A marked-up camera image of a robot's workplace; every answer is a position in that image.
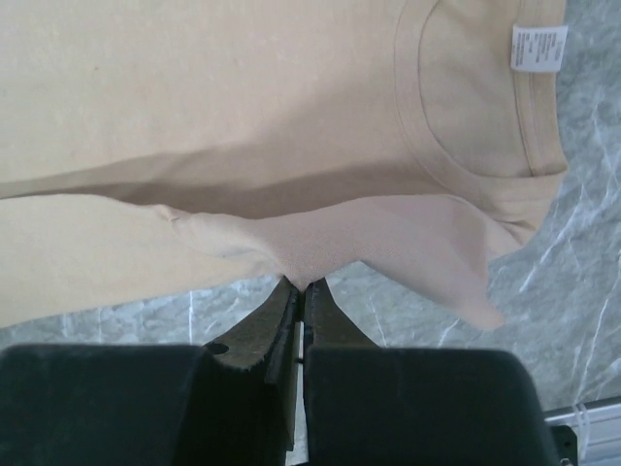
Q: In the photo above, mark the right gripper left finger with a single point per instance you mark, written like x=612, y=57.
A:
x=228, y=402

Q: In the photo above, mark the aluminium rail frame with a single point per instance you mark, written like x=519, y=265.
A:
x=588, y=433

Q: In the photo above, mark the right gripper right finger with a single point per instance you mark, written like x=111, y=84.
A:
x=368, y=405

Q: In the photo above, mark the beige t shirt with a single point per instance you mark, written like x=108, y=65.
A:
x=154, y=147

